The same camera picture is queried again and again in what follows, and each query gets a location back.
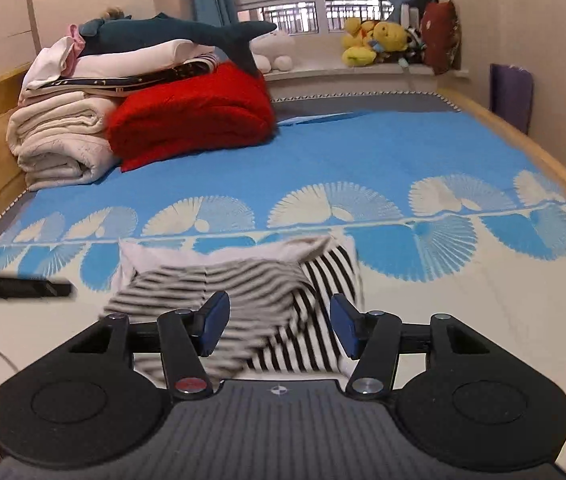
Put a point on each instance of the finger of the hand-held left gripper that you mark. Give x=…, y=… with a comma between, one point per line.
x=23, y=289

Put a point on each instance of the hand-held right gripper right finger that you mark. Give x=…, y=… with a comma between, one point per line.
x=345, y=325

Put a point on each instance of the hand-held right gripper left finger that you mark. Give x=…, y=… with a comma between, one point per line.
x=215, y=322

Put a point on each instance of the striped and white hooded garment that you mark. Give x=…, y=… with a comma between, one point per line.
x=308, y=320

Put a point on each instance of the cream folded quilt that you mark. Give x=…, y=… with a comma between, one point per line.
x=58, y=135

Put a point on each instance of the blue fan-patterned bed mat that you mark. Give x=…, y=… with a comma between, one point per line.
x=363, y=160

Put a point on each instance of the red folded blanket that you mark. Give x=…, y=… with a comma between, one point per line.
x=193, y=110

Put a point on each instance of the white and pink cloth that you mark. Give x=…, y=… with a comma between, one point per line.
x=53, y=62

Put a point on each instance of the dark patterned folded blanket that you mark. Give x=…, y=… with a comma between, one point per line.
x=163, y=76

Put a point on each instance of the white folded blanket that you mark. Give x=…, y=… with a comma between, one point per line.
x=133, y=57

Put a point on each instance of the yellow duck plush toy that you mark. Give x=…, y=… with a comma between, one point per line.
x=358, y=50

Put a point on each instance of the white plush toy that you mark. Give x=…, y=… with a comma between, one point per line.
x=275, y=50

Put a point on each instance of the purple bag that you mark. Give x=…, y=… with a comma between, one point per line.
x=512, y=97

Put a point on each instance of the striped bee plush toy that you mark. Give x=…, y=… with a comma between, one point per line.
x=414, y=45

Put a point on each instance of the tan plush toy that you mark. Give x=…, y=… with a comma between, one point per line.
x=114, y=12

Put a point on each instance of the yellow bear plush toy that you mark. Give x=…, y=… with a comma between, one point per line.
x=389, y=36

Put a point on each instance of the dark blue shark plush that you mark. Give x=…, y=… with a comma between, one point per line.
x=163, y=30

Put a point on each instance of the dark red cushion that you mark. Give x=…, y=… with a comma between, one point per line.
x=442, y=35

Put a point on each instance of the white plastic container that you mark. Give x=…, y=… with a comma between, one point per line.
x=409, y=14

